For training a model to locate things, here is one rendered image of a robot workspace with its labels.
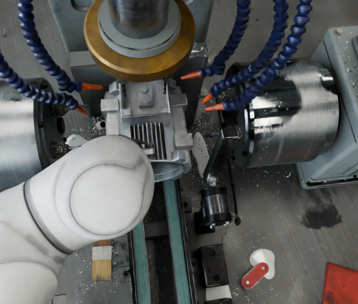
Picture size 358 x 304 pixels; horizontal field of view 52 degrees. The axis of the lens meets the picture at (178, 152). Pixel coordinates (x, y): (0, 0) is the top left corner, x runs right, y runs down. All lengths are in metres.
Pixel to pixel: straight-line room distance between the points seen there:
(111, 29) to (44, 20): 0.79
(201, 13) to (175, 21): 0.31
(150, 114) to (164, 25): 0.22
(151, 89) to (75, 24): 0.24
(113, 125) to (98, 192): 0.50
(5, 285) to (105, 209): 0.12
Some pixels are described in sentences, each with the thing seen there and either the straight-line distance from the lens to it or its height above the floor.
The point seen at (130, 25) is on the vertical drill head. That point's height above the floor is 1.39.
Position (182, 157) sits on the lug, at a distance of 0.79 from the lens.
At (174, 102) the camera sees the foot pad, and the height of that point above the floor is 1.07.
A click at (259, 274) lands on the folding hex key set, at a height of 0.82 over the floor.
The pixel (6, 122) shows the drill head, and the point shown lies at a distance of 0.78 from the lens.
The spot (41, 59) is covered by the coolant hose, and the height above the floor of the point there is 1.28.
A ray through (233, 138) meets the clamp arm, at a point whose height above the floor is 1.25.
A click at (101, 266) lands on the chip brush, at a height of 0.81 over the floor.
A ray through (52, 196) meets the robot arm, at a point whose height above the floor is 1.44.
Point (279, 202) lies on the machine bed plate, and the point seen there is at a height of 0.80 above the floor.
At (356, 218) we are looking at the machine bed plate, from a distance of 1.19.
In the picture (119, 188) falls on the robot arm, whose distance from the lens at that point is 0.36.
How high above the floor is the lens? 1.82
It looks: 69 degrees down
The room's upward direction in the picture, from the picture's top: 10 degrees clockwise
